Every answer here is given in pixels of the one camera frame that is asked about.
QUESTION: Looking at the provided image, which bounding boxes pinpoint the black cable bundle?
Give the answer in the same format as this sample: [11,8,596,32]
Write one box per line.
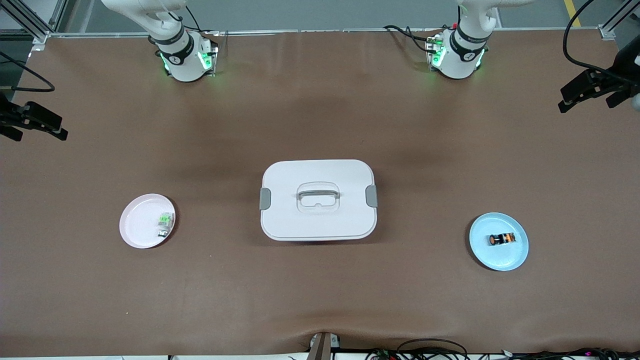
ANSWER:
[365,338,640,360]

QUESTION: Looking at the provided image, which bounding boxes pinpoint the white lidded storage box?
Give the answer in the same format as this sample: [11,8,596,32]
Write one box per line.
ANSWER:
[259,159,379,242]

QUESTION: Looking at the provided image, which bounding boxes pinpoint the black arm base cables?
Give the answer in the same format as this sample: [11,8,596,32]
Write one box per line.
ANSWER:
[384,24,441,55]

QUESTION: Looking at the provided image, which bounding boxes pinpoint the light blue plate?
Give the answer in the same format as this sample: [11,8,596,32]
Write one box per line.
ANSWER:
[469,212,529,272]

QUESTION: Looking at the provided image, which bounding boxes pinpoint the green push button switch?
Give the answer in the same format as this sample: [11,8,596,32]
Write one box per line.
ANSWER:
[157,212,175,239]

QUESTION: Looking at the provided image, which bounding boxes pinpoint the brown table mat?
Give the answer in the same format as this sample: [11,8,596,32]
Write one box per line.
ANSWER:
[0,29,640,357]

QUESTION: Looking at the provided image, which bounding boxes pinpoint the brown camera mount post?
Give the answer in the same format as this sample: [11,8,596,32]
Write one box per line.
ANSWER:
[307,331,342,360]

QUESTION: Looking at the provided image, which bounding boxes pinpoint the silver table edge rail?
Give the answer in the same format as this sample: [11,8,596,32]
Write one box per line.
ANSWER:
[50,27,603,38]

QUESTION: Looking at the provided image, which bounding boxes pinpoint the aluminium frame post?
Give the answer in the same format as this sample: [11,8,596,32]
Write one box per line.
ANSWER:
[597,0,640,41]
[0,0,69,45]

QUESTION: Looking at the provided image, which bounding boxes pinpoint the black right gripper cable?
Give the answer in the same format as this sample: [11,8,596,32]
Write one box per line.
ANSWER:
[0,50,56,94]

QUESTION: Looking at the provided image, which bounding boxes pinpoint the grey box lid handle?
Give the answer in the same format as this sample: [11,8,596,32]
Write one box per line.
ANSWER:
[297,189,341,202]

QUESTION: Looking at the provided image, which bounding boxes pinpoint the pink plate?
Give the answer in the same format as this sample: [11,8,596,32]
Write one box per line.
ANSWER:
[119,193,177,249]

